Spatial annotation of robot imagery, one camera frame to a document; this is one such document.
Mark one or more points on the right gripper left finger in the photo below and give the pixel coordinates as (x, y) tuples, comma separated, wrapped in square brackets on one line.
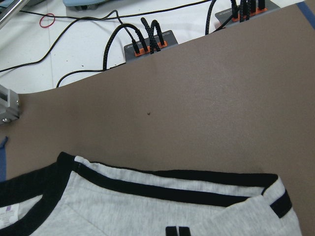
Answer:
[(171, 231)]

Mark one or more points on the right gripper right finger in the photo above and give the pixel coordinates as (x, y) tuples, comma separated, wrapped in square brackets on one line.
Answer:
[(184, 231)]

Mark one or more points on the grey cartoon print t-shirt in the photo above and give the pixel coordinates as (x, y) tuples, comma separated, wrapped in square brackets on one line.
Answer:
[(76, 197)]

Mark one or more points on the grey usb hub far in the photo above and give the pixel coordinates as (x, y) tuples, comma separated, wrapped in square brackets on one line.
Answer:
[(245, 10)]

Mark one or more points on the red rubber band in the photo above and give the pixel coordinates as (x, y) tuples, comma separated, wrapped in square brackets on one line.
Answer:
[(47, 20)]

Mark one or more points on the aluminium frame post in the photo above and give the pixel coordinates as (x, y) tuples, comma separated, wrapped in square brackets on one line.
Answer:
[(9, 105)]

